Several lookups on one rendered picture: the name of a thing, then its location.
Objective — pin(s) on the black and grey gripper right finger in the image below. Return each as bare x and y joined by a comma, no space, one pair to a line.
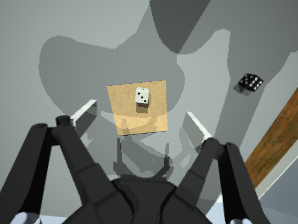
240,201

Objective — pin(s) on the white die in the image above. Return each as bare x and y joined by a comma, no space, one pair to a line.
142,95

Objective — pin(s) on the tan rectangular mat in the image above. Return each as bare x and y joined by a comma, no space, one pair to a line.
135,118

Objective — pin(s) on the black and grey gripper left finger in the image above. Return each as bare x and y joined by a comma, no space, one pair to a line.
22,193

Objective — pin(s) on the black die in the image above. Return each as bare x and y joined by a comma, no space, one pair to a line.
251,82

